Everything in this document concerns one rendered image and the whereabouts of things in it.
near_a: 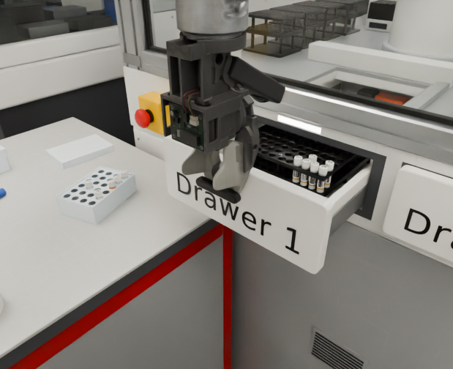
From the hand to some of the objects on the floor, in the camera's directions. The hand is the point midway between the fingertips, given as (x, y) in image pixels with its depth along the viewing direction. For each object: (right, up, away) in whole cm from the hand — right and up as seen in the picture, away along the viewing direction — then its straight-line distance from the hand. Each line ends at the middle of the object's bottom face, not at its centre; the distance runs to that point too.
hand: (226, 184), depth 54 cm
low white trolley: (-40, -68, +63) cm, 100 cm away
